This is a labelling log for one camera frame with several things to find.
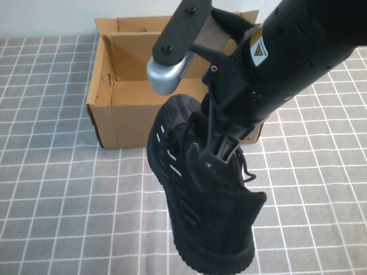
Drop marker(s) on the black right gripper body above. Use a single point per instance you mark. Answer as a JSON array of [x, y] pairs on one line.
[[229, 94]]

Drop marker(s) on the black mesh sneaker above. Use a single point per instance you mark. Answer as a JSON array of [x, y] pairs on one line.
[[215, 223]]

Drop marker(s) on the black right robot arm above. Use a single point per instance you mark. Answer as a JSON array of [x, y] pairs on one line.
[[301, 43]]

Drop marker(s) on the brown cardboard shoe box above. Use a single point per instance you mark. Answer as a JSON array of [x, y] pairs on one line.
[[132, 126]]

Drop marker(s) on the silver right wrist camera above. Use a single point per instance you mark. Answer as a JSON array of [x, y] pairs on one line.
[[163, 77]]

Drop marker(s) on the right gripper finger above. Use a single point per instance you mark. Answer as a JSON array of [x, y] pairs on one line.
[[202, 174]]

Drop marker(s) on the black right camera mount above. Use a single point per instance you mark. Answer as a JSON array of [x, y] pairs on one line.
[[183, 28]]

